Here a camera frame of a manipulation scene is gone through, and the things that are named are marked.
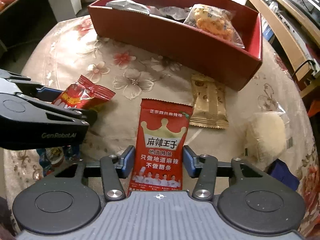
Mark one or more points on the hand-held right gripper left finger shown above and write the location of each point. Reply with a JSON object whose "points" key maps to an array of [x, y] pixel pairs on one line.
{"points": [[128, 161]]}

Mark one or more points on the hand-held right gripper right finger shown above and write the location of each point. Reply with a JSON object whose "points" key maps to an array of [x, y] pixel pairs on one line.
{"points": [[188, 162]]}

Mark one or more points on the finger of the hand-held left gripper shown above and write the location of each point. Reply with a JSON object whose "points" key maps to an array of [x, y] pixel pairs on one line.
{"points": [[53, 93], [67, 117]]}

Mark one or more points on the red snack packet white ovals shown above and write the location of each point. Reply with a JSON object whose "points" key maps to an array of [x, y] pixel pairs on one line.
{"points": [[83, 93]]}

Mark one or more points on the red snack packet gold crown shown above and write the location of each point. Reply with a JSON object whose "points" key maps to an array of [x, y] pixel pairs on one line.
{"points": [[162, 140]]}

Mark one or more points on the white snack packet black print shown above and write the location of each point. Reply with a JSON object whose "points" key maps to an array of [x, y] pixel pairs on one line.
{"points": [[127, 6]]}

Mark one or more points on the red cardboard box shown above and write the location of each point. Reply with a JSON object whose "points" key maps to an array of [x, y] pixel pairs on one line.
{"points": [[195, 42]]}

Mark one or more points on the clear packet of yellow snacks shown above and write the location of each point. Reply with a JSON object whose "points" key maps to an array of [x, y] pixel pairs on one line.
{"points": [[215, 23]]}

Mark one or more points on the silver packet with white label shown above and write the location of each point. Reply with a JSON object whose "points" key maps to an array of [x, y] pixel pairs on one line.
{"points": [[172, 12]]}

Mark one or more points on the blue snack packet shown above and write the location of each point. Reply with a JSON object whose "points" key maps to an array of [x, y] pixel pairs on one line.
{"points": [[56, 155]]}

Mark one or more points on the floral tablecloth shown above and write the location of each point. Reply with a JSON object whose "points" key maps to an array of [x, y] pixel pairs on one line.
{"points": [[82, 55]]}

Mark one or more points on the white round cake packet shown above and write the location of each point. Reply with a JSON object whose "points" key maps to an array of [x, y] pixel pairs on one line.
{"points": [[266, 135]]}

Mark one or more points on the dark blue packet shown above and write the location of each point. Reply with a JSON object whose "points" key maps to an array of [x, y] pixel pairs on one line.
{"points": [[285, 175]]}

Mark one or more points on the wooden television stand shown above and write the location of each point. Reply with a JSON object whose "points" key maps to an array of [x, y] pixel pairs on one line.
{"points": [[287, 17]]}

